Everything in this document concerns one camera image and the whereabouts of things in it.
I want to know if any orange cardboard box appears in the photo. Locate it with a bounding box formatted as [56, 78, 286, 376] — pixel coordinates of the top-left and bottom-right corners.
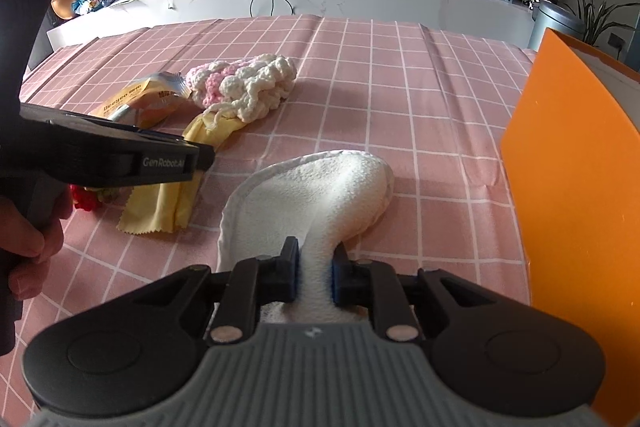
[500, 28, 640, 423]

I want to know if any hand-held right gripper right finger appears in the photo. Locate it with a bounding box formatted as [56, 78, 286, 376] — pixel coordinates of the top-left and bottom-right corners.
[330, 244, 506, 343]

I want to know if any pink white crochet pouch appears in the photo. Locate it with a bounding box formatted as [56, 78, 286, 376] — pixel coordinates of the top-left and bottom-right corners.
[185, 53, 298, 128]

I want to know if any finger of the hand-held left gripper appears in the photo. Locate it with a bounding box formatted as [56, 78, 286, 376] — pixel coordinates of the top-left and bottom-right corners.
[20, 104, 216, 170]

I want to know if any orange red crochet toy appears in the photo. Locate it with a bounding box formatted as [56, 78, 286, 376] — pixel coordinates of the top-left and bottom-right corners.
[70, 184, 121, 212]

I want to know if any person's left hand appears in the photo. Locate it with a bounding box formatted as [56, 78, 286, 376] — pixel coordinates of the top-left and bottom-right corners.
[0, 189, 77, 324]

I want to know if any white terry cloth pad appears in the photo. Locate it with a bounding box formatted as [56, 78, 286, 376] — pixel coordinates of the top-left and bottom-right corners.
[216, 150, 396, 325]

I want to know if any yellow bread packet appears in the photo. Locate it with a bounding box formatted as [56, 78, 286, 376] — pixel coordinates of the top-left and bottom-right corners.
[100, 72, 193, 130]

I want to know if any tall leafy potted plant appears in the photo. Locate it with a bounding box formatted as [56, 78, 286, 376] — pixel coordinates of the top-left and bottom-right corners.
[557, 0, 640, 48]

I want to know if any yellow cleaning cloth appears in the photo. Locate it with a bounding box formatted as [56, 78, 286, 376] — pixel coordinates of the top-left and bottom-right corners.
[118, 114, 246, 235]

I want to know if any grey metal trash can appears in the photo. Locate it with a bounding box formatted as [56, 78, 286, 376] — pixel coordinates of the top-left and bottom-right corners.
[530, 2, 586, 51]

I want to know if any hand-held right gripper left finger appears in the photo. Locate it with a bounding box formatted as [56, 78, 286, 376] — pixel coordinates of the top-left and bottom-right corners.
[125, 236, 301, 344]

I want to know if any pink checked tablecloth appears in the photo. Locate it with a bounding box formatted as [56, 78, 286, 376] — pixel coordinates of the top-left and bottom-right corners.
[0, 14, 538, 413]

